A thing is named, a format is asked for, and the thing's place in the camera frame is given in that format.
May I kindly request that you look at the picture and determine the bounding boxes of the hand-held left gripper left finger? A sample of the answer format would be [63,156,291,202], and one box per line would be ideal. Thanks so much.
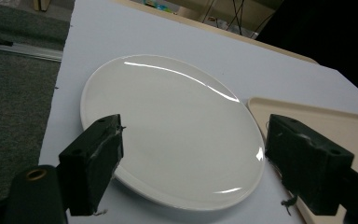
[58,113,125,217]

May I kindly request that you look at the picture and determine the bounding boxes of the beige wooden table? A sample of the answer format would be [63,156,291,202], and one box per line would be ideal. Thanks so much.
[111,0,320,65]

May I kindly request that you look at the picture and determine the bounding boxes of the metal floor rail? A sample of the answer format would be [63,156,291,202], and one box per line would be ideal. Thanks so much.
[0,41,63,63]

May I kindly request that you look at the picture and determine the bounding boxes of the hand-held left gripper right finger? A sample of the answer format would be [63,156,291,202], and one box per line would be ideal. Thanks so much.
[264,113,355,217]

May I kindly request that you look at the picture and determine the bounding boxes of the black curtain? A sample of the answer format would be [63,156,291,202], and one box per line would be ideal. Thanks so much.
[255,0,358,104]

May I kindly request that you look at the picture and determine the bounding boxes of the white round plate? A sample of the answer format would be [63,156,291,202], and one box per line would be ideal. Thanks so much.
[79,54,266,212]

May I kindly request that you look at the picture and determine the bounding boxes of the black cables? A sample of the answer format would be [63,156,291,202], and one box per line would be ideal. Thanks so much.
[202,0,276,35]

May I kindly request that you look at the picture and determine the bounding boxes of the beige plastic tray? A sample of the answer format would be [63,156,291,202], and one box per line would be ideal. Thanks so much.
[247,96,358,224]

